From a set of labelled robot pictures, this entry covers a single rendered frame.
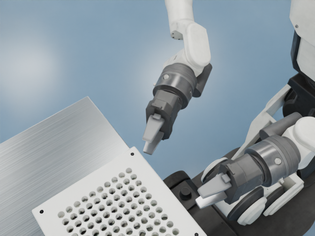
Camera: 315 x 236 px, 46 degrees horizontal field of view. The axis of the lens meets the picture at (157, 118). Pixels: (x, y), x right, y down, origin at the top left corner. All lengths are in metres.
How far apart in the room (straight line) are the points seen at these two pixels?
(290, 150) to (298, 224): 0.90
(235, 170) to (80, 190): 0.31
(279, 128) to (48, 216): 0.50
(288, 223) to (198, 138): 0.61
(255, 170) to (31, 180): 0.49
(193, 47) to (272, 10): 1.84
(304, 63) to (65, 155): 0.60
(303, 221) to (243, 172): 0.98
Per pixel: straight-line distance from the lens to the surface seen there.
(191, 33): 0.89
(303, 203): 1.69
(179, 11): 0.95
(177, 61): 0.88
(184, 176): 1.62
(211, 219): 1.55
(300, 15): 0.86
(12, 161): 0.93
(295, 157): 0.77
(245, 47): 2.39
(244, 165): 0.73
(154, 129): 0.76
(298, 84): 1.01
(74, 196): 0.77
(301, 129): 0.78
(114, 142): 0.89
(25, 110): 2.14
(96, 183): 0.77
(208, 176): 1.15
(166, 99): 0.79
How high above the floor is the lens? 1.64
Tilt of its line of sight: 56 degrees down
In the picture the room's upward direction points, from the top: straight up
